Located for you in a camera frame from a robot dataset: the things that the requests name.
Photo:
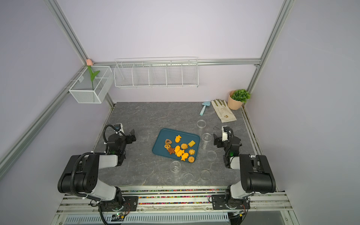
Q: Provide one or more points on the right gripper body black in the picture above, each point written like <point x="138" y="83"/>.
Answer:
<point x="220" y="144"/>

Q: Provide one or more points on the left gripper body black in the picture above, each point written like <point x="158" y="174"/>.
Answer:
<point x="128" y="140"/>

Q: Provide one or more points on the clear jar with cookies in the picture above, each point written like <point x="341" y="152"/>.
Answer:
<point x="206" y="140"/>

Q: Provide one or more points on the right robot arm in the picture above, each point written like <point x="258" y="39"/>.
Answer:
<point x="255" y="174"/>

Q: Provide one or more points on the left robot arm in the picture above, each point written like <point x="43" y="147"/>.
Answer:
<point x="80" y="176"/>

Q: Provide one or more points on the yellow square cracker cookie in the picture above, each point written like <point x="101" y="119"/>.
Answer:
<point x="191" y="144"/>

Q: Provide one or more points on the beige gardening glove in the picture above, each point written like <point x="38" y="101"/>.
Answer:
<point x="223" y="111"/>

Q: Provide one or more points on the yellow swirl flower cookie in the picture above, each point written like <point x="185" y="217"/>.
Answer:
<point x="192" y="152"/>

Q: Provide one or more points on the round brown cookie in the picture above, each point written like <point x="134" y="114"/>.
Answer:
<point x="191" y="159"/>

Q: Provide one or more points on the round ridged orange cookie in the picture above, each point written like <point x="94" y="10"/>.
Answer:
<point x="184" y="146"/>

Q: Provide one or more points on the teal plastic tray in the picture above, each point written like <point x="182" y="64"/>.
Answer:
<point x="166" y="133"/>

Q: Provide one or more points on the brown heart cookie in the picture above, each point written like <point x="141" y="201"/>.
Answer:
<point x="168" y="142"/>

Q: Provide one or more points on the light blue garden trowel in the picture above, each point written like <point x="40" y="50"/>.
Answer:
<point x="204" y="105"/>

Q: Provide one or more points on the orange fish cookie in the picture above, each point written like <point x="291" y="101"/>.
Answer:
<point x="178" y="139"/>

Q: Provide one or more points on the dark brown star cookie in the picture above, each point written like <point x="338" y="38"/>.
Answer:
<point x="171" y="150"/>

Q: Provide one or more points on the potted green plant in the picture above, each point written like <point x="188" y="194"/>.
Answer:
<point x="237" y="98"/>

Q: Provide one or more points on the pink artificial tulip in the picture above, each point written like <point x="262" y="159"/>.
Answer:
<point x="92" y="73"/>

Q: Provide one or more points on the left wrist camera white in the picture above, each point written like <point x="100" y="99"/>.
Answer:
<point x="119" y="129"/>

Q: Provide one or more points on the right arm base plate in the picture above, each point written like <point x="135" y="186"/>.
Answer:
<point x="224" y="202"/>

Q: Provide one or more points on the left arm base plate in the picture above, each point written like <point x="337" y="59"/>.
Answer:
<point x="127" y="204"/>

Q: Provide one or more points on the white mesh wall basket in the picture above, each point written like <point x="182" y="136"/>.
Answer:
<point x="82" y="91"/>

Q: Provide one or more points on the white wire wall shelf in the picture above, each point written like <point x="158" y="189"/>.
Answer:
<point x="156" y="72"/>

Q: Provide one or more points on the white vented cable duct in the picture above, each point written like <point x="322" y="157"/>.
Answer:
<point x="148" y="218"/>

